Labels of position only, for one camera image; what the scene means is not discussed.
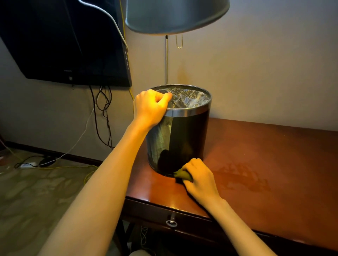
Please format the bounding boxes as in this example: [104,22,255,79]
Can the person's right hand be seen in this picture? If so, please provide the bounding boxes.
[181,158,221,207]

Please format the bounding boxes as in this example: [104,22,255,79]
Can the person's left hand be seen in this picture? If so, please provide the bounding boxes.
[133,89,173,130]

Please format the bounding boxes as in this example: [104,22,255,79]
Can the green cleaning cloth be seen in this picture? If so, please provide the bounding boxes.
[173,168,194,183]

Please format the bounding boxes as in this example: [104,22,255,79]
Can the clear plastic bin liner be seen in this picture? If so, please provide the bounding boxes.
[157,88,211,109]

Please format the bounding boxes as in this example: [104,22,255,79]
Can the black metal trash bin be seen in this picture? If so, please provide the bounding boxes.
[145,84,213,178]

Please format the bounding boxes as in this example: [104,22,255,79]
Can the person's right forearm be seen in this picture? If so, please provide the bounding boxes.
[208,198,276,256]

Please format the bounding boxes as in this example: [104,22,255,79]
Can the person's left forearm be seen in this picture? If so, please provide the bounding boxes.
[38,124,148,256]

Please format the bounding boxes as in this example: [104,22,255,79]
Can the brown wooden table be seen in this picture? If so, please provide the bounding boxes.
[116,117,338,256]

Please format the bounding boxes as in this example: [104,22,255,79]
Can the grey shade metal lamp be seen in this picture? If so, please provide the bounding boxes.
[124,0,231,85]

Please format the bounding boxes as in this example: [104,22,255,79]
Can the black television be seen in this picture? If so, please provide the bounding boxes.
[0,0,132,88]

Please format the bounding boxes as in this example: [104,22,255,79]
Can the black cables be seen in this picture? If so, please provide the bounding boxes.
[89,85,114,149]

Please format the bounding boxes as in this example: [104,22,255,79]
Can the metal ring drawer pull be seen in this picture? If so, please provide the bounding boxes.
[165,214,178,228]

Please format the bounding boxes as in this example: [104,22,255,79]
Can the thin white cord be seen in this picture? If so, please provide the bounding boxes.
[140,226,156,256]

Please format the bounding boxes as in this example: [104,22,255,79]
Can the white cable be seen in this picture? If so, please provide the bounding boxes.
[37,0,129,167]

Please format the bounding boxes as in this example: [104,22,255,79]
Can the thin beige cable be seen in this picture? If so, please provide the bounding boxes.
[0,139,22,161]

